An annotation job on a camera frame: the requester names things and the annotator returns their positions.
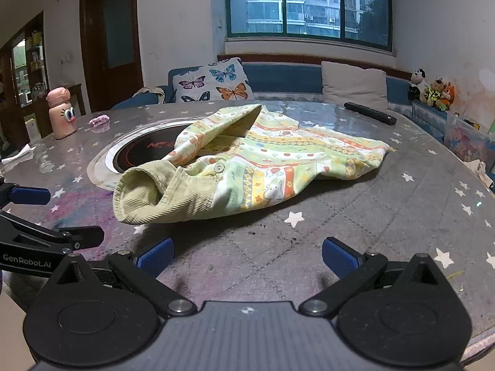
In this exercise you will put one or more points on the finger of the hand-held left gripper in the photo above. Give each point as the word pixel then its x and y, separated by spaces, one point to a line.
pixel 83 236
pixel 29 196

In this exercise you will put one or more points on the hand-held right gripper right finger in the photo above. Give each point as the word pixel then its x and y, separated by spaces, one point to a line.
pixel 340 257

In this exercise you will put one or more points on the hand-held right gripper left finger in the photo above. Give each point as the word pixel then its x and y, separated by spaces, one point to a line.
pixel 156 257

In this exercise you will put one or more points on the patterned baby jacket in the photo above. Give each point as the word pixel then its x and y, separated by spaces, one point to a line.
pixel 267 162

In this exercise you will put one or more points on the white tissue paper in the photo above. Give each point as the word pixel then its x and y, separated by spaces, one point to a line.
pixel 17 154

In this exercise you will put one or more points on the pink cartoon water bottle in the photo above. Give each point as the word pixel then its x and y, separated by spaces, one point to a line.
pixel 61 118

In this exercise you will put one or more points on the small pink cloth toy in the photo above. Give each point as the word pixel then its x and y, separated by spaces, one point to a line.
pixel 99 120

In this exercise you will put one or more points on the round induction cooktop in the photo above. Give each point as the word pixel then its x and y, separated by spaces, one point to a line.
pixel 143 150

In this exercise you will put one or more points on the glass display cabinet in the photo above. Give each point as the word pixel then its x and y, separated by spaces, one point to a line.
pixel 27 77

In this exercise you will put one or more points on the black remote control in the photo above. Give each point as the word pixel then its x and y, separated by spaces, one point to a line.
pixel 369 113

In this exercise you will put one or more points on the beige cloth on sofa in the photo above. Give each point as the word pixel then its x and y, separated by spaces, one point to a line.
pixel 151 91

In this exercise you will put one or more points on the white crumpled cloth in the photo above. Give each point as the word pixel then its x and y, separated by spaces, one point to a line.
pixel 479 174

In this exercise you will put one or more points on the dark wooden door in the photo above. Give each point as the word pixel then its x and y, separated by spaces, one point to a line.
pixel 112 46

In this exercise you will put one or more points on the clear plastic storage box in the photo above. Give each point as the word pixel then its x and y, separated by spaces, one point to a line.
pixel 466 139

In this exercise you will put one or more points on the beige pillow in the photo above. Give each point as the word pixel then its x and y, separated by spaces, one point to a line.
pixel 354 85

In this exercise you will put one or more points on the butterfly print pillow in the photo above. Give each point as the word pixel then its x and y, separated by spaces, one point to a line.
pixel 212 83

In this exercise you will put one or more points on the blue sofa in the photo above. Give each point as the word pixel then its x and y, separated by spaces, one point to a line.
pixel 286 77

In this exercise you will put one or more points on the brown bear plush toy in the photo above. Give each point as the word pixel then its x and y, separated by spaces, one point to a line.
pixel 435 92

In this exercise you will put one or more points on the panda plush toy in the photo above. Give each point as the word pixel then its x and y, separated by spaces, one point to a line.
pixel 417 83

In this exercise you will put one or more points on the orange fox plush toy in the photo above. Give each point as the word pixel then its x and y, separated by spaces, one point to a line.
pixel 448 96

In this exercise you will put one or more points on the green framed window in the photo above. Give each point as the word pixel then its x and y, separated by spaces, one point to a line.
pixel 309 4

